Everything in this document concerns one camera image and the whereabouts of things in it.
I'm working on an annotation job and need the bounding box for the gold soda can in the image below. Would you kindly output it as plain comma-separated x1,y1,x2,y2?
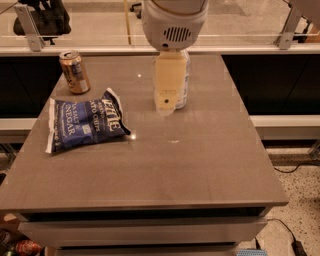
59,50,91,94

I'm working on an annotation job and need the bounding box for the black floor cable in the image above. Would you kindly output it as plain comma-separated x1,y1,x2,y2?
273,159,320,174

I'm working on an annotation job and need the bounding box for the black office chair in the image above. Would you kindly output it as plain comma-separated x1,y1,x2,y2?
129,3,142,19
17,0,71,45

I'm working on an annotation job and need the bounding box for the red soda can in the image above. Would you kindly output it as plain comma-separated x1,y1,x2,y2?
14,240,42,256

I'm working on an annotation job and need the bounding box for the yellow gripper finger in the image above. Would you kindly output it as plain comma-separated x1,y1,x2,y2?
154,51,187,116

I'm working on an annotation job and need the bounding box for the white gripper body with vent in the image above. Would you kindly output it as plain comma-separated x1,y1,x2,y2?
141,0,209,51

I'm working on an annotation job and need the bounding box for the metal glass bracket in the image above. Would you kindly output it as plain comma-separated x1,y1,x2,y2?
14,4,44,52
274,6,302,50

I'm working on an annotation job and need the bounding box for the clear plastic water bottle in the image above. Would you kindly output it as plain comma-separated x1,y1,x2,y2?
176,50,191,110

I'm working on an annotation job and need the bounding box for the blue kettle chip bag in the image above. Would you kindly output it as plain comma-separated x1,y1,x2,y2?
46,88,131,154

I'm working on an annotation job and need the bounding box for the left metal glass bracket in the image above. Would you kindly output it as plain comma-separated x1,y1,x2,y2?
14,4,44,52

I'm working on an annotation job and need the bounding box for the black office chair left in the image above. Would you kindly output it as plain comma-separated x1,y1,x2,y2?
17,0,71,45

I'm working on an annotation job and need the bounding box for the black power adapter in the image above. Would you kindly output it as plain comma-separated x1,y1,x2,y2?
292,241,307,256

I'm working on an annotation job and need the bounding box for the grey drawer cabinet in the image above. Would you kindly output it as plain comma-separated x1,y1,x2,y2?
19,217,266,249

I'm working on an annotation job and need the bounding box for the black office chair centre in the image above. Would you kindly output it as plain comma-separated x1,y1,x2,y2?
129,3,142,19

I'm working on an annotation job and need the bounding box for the right metal glass bracket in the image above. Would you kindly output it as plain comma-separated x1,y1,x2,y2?
274,6,302,50

